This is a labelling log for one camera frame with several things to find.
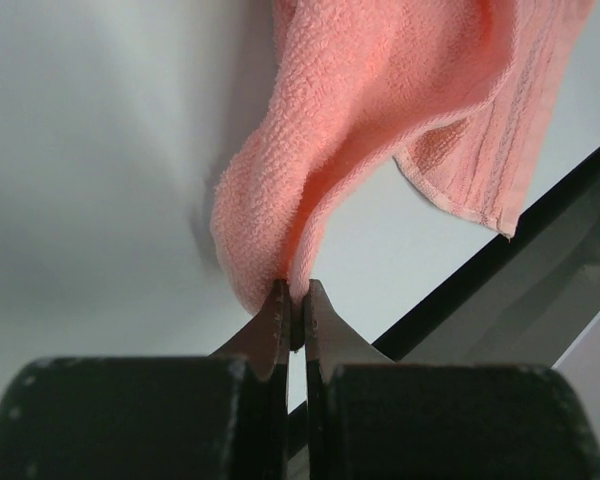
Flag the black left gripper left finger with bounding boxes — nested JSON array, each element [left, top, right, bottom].
[[0, 281, 291, 479]]

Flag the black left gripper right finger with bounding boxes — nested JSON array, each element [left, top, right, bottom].
[[303, 280, 600, 479]]

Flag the pink towel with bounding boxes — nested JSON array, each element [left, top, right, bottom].
[[209, 0, 599, 314]]

